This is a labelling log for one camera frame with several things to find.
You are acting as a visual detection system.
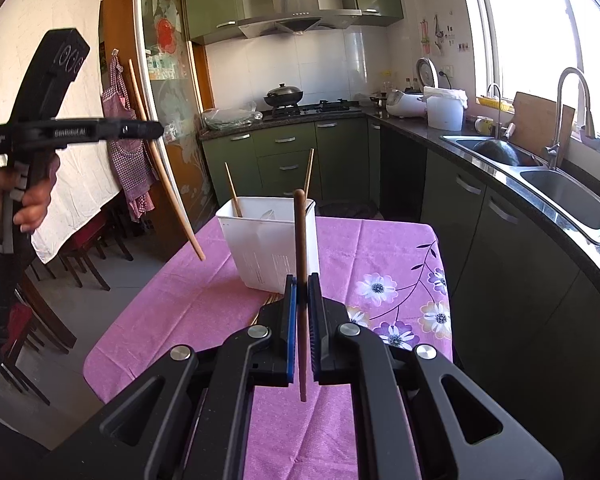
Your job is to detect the person's left hand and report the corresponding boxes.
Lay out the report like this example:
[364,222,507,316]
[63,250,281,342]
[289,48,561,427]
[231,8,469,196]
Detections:
[0,157,61,233]

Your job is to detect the white rice cooker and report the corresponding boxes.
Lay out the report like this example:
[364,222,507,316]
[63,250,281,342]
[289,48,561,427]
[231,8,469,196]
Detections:
[385,89,428,120]

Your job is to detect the tall steel kitchen faucet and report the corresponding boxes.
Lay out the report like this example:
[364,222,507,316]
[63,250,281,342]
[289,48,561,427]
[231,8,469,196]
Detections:
[545,67,597,171]

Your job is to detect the green wall cabinets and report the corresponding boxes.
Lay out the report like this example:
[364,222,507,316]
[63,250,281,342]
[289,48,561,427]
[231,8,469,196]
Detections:
[182,0,405,46]

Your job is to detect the white bucket with bag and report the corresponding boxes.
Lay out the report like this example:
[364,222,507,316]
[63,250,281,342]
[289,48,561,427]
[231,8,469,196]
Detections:
[423,86,468,131]

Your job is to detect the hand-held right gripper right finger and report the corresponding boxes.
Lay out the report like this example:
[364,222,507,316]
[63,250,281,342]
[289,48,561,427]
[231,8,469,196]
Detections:
[309,273,565,480]

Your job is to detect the clear plastic bag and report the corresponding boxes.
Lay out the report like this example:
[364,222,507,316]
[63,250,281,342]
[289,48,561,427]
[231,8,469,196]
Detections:
[201,101,264,132]

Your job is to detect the dark brown wooden chopstick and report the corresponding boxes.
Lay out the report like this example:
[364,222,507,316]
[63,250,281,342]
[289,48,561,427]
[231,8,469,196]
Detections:
[293,189,309,402]

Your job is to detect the cluster of sauce bottles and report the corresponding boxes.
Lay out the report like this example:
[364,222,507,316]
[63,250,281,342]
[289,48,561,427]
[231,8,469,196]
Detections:
[380,77,416,98]

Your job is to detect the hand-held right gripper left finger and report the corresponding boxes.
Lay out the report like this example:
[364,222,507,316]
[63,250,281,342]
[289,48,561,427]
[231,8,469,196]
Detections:
[92,275,298,480]

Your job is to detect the patterned glass sliding door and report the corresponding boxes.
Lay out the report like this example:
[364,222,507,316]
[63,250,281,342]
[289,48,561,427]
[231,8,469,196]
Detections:
[132,0,216,241]

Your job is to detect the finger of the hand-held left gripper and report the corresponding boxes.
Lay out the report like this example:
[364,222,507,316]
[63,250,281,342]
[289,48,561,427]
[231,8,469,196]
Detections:
[100,119,164,140]

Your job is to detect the window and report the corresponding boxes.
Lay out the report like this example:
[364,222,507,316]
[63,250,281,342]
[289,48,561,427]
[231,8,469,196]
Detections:
[460,0,600,126]

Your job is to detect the small steel faucet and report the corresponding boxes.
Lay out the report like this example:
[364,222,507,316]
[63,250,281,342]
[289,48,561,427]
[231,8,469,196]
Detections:
[486,83,504,138]

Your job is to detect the wooden cutting board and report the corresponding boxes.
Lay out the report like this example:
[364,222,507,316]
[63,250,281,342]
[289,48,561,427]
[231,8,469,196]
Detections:
[502,91,576,158]

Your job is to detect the black stone countertop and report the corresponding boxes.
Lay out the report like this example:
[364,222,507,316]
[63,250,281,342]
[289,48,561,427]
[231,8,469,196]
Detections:
[197,105,600,311]

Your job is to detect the white plastic utensil holder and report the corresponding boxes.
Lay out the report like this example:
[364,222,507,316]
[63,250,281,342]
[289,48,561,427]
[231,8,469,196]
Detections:
[215,196,321,293]

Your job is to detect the white hanging sheet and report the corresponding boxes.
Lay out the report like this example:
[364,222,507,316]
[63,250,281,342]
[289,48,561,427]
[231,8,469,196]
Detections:
[0,0,126,264]

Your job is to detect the yellow plastic rack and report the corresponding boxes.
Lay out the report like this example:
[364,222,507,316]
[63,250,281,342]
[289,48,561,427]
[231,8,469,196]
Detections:
[477,96,513,112]

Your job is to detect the round open cooker lid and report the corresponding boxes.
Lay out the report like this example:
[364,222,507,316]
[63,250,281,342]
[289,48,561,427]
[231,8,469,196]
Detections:
[415,57,440,93]

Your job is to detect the black gas stove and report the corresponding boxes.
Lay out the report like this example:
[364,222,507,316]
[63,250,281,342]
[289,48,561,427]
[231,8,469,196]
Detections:
[271,100,363,116]

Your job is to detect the purple floral tablecloth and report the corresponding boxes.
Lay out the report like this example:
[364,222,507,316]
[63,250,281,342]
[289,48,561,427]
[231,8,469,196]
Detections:
[82,216,453,480]

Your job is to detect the steel double sink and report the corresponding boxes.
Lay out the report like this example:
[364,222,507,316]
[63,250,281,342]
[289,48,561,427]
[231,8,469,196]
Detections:
[440,132,600,243]

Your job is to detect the checked apron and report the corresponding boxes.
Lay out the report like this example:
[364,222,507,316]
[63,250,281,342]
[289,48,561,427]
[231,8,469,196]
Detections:
[101,50,158,223]

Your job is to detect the steel range hood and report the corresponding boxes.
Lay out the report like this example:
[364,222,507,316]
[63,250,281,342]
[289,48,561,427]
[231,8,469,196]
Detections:
[232,0,363,39]

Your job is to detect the dark wooden chair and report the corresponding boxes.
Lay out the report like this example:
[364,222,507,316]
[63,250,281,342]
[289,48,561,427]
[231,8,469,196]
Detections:
[57,210,133,288]
[0,302,53,406]

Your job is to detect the light wooden chopstick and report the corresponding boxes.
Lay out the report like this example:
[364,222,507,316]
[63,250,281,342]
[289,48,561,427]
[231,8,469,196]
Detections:
[302,148,315,201]
[224,162,243,218]
[127,58,207,262]

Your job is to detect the black wok with lid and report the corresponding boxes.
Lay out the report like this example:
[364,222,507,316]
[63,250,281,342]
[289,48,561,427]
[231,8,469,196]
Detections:
[264,83,304,108]

